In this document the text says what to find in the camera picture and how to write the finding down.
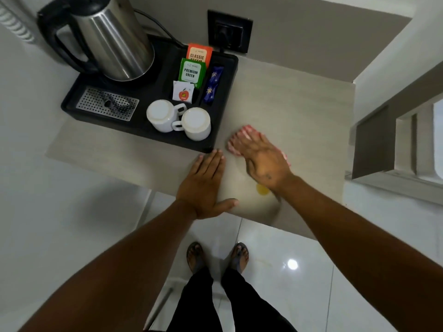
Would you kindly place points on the person's left hand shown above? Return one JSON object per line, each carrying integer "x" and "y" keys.
{"x": 200, "y": 190}

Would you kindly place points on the person's right hand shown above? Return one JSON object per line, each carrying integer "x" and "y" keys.
{"x": 266, "y": 162}

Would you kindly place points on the person's right thumb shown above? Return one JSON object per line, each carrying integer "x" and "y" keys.
{"x": 235, "y": 147}

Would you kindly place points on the person's left middle finger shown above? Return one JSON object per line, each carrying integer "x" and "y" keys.
{"x": 211, "y": 164}

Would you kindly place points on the person's left little finger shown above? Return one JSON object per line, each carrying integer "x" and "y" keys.
{"x": 195, "y": 167}

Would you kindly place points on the person's left thumb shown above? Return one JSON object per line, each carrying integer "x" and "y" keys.
{"x": 226, "y": 205}

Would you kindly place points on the person's left forearm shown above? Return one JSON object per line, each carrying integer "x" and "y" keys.
{"x": 121, "y": 269}

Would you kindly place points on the person's right forearm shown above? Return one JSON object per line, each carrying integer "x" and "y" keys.
{"x": 363, "y": 248}

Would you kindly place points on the small yellow round sticker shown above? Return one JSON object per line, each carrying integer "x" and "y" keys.
{"x": 262, "y": 189}

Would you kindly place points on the white ceramic cup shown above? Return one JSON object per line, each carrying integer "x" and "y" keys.
{"x": 161, "y": 115}
{"x": 196, "y": 123}

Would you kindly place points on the dark flip-flop sandal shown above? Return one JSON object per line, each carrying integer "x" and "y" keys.
{"x": 240, "y": 256}
{"x": 195, "y": 255}

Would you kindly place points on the blue sugar stick sachet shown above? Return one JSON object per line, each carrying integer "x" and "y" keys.
{"x": 209, "y": 93}
{"x": 216, "y": 76}

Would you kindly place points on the white sachet with red apple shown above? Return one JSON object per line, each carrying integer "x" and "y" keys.
{"x": 183, "y": 92}

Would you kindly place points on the green tea sachet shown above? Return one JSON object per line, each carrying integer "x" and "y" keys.
{"x": 191, "y": 73}

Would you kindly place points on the black plastic tray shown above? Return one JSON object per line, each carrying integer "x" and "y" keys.
{"x": 152, "y": 89}

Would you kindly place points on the orange tea sachet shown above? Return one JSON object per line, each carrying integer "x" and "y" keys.
{"x": 200, "y": 53}

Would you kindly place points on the black trousers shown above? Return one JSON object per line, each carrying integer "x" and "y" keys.
{"x": 200, "y": 304}

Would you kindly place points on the metal teaspoon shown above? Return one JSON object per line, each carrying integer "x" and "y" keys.
{"x": 116, "y": 102}

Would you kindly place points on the perforated metal drip grate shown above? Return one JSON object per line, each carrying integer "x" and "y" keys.
{"x": 90, "y": 101}

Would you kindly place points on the stainless steel electric kettle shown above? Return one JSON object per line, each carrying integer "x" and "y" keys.
{"x": 112, "y": 44}

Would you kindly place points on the black wall socket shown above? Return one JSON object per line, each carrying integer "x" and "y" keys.
{"x": 229, "y": 31}

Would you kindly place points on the grey window frame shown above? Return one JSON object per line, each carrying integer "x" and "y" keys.
{"x": 373, "y": 145}

